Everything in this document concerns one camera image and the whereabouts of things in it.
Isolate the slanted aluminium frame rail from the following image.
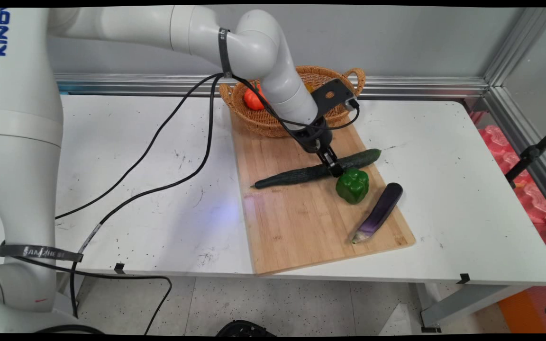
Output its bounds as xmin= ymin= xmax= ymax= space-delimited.
xmin=484 ymin=85 xmax=546 ymax=221

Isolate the orange flat panel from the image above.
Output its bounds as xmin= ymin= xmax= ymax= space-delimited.
xmin=497 ymin=289 xmax=541 ymax=334

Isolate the green bell pepper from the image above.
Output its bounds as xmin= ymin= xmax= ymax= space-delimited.
xmin=335 ymin=168 xmax=370 ymax=205

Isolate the pink foam sheet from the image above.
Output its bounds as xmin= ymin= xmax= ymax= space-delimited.
xmin=470 ymin=111 xmax=546 ymax=266

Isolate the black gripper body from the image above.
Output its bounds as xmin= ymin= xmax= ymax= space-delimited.
xmin=294 ymin=116 xmax=334 ymax=154

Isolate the grey table leg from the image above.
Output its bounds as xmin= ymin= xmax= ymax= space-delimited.
xmin=415 ymin=283 xmax=532 ymax=333

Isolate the black tripod stand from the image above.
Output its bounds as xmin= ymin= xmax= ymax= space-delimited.
xmin=505 ymin=121 xmax=546 ymax=183

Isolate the purple eggplant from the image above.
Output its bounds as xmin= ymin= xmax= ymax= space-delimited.
xmin=350 ymin=182 xmax=404 ymax=245

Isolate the wooden cutting board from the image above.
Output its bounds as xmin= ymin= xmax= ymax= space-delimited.
xmin=229 ymin=111 xmax=416 ymax=276

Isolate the woven wicker basket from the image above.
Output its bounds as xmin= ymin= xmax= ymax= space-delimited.
xmin=219 ymin=65 xmax=366 ymax=138

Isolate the small orange pumpkin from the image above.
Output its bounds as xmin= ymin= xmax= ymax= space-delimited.
xmin=243 ymin=85 xmax=269 ymax=111

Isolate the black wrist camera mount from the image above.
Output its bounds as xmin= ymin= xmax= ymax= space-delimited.
xmin=310 ymin=78 xmax=360 ymax=125

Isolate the black round floor object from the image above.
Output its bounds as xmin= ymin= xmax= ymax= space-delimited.
xmin=216 ymin=320 xmax=276 ymax=337

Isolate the black printed velcro strap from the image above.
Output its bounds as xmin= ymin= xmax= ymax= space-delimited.
xmin=0 ymin=242 xmax=84 ymax=263

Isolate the horizontal aluminium frame rail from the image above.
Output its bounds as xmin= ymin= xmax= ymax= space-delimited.
xmin=54 ymin=73 xmax=489 ymax=99

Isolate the upright aluminium frame post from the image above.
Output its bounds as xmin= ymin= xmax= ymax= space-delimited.
xmin=484 ymin=7 xmax=546 ymax=88

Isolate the dark green cucumber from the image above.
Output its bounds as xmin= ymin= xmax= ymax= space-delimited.
xmin=252 ymin=148 xmax=382 ymax=190

